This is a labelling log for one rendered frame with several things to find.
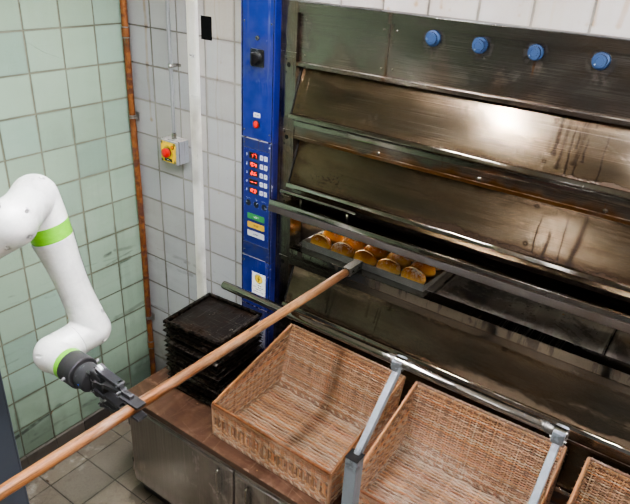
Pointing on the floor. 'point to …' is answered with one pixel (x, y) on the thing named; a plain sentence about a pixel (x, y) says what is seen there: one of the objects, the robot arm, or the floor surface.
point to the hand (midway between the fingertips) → (133, 406)
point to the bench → (198, 456)
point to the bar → (392, 390)
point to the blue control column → (262, 92)
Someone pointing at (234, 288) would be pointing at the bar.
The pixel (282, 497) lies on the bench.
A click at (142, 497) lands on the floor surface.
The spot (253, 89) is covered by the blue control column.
